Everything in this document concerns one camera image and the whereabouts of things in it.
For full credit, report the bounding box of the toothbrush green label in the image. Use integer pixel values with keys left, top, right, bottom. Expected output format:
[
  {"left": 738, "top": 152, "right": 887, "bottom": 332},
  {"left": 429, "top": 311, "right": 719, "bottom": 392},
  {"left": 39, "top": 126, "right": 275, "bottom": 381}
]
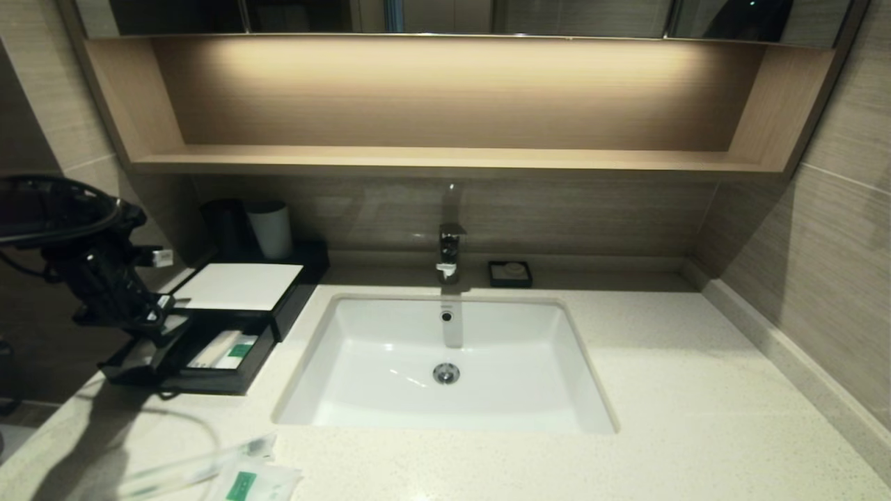
[{"left": 143, "top": 315, "right": 190, "bottom": 366}]

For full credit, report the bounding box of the grey plastic cup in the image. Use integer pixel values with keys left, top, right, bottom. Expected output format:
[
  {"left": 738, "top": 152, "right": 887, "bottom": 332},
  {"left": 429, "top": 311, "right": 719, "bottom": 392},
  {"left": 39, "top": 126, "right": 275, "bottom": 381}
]
[{"left": 247, "top": 201, "right": 294, "bottom": 260}]

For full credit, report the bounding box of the toothbrush clear sleeve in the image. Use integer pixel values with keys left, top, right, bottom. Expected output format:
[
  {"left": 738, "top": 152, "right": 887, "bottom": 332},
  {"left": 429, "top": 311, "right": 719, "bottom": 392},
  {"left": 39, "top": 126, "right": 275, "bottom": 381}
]
[{"left": 118, "top": 433, "right": 278, "bottom": 501}]

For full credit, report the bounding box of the black amenity drawer box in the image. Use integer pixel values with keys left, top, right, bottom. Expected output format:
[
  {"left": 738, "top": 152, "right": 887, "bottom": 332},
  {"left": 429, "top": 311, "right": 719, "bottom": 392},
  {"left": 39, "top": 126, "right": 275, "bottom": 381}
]
[{"left": 167, "top": 240, "right": 331, "bottom": 343}]

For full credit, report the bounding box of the plain white long packet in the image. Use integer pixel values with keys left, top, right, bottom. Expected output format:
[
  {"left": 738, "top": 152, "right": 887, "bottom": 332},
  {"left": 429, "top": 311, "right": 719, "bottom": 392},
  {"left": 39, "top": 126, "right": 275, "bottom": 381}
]
[{"left": 187, "top": 331, "right": 242, "bottom": 369}]

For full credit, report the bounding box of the flat white packet green label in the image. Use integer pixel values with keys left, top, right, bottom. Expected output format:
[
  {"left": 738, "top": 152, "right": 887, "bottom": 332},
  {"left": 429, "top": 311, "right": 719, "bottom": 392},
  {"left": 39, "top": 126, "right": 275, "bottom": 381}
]
[{"left": 217, "top": 334, "right": 260, "bottom": 370}]

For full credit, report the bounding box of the black cup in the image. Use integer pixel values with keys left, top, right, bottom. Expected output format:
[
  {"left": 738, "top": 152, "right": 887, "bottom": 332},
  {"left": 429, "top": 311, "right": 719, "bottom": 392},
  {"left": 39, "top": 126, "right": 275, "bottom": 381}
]
[{"left": 201, "top": 198, "right": 251, "bottom": 257}]

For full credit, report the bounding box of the small sachet green label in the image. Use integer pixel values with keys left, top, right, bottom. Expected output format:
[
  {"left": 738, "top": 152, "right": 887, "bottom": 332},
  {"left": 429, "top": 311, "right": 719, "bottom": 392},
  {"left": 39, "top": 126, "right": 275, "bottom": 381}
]
[{"left": 207, "top": 458, "right": 303, "bottom": 501}]

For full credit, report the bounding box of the chrome faucet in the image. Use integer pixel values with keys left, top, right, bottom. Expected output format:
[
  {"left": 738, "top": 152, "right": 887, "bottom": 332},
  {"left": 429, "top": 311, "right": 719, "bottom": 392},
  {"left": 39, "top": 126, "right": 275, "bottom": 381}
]
[{"left": 436, "top": 184, "right": 468, "bottom": 285}]

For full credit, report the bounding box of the black soap dish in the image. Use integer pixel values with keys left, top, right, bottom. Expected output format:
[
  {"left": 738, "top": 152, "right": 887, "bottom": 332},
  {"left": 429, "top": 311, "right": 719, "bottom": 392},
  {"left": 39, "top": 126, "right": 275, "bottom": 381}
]
[{"left": 488, "top": 261, "right": 533, "bottom": 289}]

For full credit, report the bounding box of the white sink basin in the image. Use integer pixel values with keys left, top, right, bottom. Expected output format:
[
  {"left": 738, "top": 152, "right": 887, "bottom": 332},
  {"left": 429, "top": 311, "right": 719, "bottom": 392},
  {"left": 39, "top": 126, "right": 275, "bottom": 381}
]
[{"left": 273, "top": 292, "right": 619, "bottom": 436}]

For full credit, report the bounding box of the mirror cabinet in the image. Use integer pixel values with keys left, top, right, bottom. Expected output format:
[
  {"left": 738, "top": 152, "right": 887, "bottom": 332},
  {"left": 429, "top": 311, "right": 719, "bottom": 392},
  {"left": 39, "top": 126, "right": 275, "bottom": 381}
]
[{"left": 77, "top": 0, "right": 853, "bottom": 42}]

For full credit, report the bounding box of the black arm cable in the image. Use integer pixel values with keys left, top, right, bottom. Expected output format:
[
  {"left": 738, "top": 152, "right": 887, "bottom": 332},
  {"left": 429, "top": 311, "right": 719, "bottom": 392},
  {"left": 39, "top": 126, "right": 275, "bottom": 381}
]
[{"left": 0, "top": 175, "right": 129, "bottom": 248}]

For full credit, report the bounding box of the wooden wall shelf niche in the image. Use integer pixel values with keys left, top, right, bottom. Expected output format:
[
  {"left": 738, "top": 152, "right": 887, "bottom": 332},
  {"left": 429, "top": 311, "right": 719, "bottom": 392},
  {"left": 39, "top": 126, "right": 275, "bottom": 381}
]
[{"left": 61, "top": 35, "right": 864, "bottom": 180}]

